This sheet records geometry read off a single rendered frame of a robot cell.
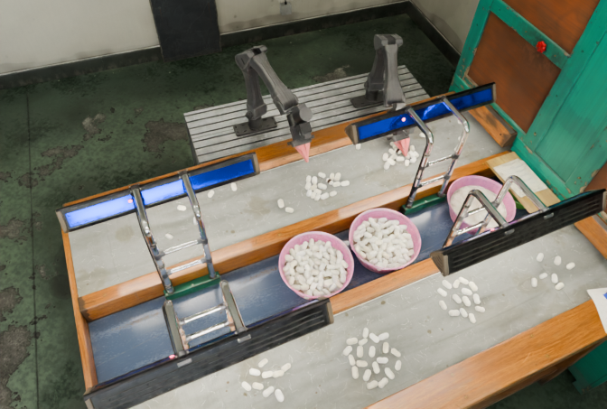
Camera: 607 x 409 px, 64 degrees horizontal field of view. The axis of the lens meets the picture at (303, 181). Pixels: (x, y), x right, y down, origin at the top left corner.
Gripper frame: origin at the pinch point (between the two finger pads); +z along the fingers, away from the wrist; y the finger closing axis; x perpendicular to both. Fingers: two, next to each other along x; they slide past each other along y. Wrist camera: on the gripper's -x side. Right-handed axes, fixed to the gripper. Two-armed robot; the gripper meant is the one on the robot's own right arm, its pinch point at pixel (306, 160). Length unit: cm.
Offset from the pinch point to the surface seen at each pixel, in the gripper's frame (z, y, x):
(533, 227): 37, 41, -68
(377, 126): -5.1, 18.8, -31.0
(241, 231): 18.3, -34.4, -5.7
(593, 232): 54, 82, -48
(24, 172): -38, -129, 139
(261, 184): 4.3, -19.5, 6.2
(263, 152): -8.2, -13.2, 13.5
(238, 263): 28.3, -39.4, -10.8
